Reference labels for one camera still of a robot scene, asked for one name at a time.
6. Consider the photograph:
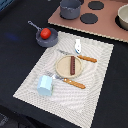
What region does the beige woven placemat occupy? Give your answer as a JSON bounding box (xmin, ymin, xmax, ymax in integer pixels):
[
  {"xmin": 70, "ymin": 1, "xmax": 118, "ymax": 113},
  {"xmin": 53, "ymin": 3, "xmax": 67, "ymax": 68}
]
[{"xmin": 14, "ymin": 31, "xmax": 114, "ymax": 128}]

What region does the wooden handled knife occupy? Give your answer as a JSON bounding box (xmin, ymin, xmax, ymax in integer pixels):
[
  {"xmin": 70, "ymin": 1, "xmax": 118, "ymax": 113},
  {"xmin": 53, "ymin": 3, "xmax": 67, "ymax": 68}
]
[{"xmin": 58, "ymin": 49, "xmax": 97, "ymax": 63}]

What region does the pink toy stove top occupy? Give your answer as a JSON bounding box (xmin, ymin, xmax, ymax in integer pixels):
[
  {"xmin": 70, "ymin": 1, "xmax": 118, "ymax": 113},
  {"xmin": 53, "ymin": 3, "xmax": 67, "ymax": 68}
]
[{"xmin": 48, "ymin": 0, "xmax": 128, "ymax": 42}]

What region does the round wooden plate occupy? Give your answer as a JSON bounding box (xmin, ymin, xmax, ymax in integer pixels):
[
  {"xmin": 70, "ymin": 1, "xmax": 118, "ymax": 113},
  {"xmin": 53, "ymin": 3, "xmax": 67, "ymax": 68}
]
[{"xmin": 55, "ymin": 55, "xmax": 83, "ymax": 78}]

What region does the black stove burner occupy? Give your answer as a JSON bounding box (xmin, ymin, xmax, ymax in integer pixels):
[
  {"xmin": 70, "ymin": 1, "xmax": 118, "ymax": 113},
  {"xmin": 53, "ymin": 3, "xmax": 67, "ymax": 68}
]
[
  {"xmin": 80, "ymin": 13, "xmax": 98, "ymax": 24},
  {"xmin": 88, "ymin": 1, "xmax": 104, "ymax": 10}
]

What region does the large grey pot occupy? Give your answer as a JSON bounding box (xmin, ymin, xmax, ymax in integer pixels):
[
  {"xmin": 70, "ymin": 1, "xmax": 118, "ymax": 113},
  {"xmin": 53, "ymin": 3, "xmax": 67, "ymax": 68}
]
[{"xmin": 60, "ymin": 0, "xmax": 81, "ymax": 19}]

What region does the brown grilled sausage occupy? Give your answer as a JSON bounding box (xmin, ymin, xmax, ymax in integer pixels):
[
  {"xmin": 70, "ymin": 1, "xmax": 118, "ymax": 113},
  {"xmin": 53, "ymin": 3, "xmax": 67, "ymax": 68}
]
[{"xmin": 70, "ymin": 56, "xmax": 75, "ymax": 75}]

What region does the wooden handled fork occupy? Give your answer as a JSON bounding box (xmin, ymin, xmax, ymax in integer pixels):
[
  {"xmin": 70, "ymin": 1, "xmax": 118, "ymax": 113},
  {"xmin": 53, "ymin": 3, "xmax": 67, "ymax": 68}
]
[{"xmin": 46, "ymin": 71, "xmax": 86, "ymax": 89}]

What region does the beige bowl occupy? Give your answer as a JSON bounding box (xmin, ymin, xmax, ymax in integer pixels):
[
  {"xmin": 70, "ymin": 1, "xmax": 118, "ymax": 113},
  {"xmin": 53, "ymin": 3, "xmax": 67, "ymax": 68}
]
[{"xmin": 118, "ymin": 4, "xmax": 128, "ymax": 30}]

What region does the red tomato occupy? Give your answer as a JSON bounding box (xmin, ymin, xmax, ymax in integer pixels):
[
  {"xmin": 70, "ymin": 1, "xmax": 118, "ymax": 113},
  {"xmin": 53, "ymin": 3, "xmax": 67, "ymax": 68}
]
[{"xmin": 40, "ymin": 28, "xmax": 51, "ymax": 39}]

